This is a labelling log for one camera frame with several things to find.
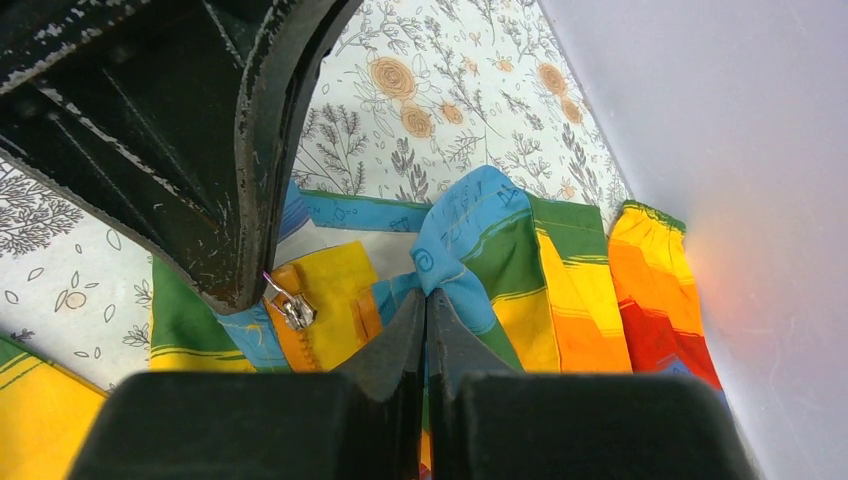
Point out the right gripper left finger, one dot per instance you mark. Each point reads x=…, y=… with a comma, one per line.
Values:
x=381, y=421

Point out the floral patterned table mat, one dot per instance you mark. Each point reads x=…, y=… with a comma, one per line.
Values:
x=414, y=94

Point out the silver zipper slider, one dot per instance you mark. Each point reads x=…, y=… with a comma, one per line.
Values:
x=285, y=294

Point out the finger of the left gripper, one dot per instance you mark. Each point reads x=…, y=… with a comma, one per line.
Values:
x=174, y=122

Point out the rainbow striped jacket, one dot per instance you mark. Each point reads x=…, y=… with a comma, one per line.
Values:
x=603, y=326

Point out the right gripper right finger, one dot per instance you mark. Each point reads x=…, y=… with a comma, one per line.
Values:
x=471, y=395

